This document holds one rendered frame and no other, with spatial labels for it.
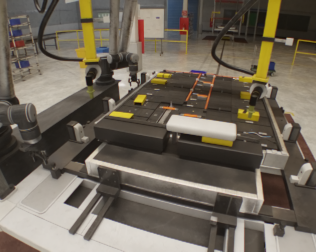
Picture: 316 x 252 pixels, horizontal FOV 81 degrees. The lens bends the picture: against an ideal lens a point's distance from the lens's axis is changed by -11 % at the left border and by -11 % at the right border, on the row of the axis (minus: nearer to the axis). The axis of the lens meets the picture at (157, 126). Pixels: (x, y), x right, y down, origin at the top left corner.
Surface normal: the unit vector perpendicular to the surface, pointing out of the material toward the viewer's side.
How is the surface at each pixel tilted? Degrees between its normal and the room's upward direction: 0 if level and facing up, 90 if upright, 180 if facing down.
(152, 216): 0
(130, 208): 0
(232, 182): 0
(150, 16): 90
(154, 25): 90
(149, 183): 90
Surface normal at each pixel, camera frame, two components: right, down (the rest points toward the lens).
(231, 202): -0.31, 0.47
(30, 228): 0.00, -0.87
